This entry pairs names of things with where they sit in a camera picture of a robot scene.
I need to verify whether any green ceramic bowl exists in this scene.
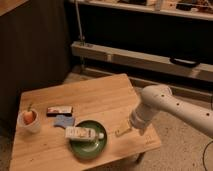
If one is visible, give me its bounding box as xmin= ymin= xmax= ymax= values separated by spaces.
xmin=69 ymin=120 xmax=107 ymax=160

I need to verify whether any wooden table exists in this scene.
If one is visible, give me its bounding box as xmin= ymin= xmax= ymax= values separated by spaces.
xmin=10 ymin=74 xmax=161 ymax=171

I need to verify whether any black handle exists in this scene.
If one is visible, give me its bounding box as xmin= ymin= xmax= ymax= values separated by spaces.
xmin=169 ymin=58 xmax=201 ymax=68

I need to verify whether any white tube bottle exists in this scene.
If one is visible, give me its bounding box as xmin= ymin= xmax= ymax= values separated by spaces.
xmin=65 ymin=126 xmax=104 ymax=142

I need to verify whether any dark chocolate bar packet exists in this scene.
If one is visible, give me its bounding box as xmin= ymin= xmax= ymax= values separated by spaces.
xmin=46 ymin=106 xmax=73 ymax=117

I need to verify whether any long white wooden beam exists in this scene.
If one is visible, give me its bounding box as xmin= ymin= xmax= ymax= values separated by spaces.
xmin=71 ymin=41 xmax=213 ymax=82

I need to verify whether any orange carrot toy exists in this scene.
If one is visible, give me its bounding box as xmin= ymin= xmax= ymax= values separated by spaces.
xmin=23 ymin=105 xmax=35 ymax=125

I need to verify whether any upper wooden shelf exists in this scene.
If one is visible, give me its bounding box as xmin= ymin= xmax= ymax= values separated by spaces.
xmin=68 ymin=0 xmax=213 ymax=21

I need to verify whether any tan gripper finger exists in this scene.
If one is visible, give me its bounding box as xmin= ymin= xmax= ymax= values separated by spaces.
xmin=115 ymin=120 xmax=132 ymax=137

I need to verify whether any white cup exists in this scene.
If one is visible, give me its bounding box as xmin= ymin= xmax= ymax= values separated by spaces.
xmin=17 ymin=109 xmax=41 ymax=133

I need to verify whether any blue sponge piece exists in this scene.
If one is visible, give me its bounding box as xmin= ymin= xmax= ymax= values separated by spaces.
xmin=54 ymin=115 xmax=75 ymax=128

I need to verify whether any metal pole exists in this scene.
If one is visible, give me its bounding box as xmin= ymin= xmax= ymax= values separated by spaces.
xmin=74 ymin=0 xmax=85 ymax=46

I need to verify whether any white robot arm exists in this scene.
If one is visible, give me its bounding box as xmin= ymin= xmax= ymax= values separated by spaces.
xmin=115 ymin=84 xmax=213 ymax=138

